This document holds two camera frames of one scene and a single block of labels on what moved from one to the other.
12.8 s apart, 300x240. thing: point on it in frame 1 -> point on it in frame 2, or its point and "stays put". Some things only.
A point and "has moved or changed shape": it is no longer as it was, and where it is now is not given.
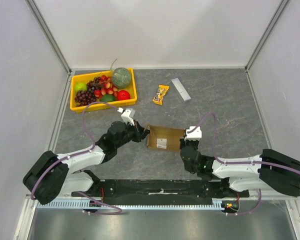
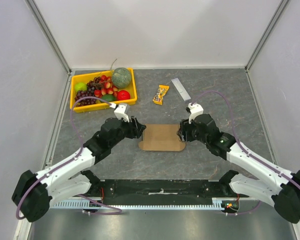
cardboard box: [173, 135] has moved or changed shape
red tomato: [123, 95] stays put
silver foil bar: [181, 89] stays put
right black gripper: [189, 143] -> [186, 130]
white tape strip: [161, 191] stays put
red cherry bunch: [107, 87] stays put
